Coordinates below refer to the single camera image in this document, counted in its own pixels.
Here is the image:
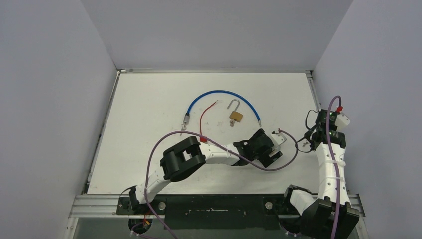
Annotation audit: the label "brass padlock long shackle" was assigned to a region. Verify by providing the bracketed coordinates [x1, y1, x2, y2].
[227, 99, 243, 123]

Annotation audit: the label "red cable padlock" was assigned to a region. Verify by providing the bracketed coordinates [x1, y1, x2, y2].
[199, 100, 218, 143]

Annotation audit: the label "blue lock keys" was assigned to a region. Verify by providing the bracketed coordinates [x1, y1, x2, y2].
[179, 124, 186, 136]

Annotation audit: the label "blue cable lock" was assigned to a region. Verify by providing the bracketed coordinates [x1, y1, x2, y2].
[183, 90, 262, 127]

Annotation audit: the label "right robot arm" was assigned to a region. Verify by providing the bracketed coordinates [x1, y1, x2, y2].
[280, 107, 360, 239]

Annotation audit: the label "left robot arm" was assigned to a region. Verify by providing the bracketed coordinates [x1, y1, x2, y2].
[129, 129, 286, 215]

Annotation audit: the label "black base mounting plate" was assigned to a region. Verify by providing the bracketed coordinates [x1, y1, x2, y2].
[116, 194, 300, 230]

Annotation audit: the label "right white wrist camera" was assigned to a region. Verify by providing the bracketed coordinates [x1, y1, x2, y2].
[335, 112, 350, 128]

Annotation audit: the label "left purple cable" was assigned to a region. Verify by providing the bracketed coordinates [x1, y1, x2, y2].
[144, 129, 299, 239]

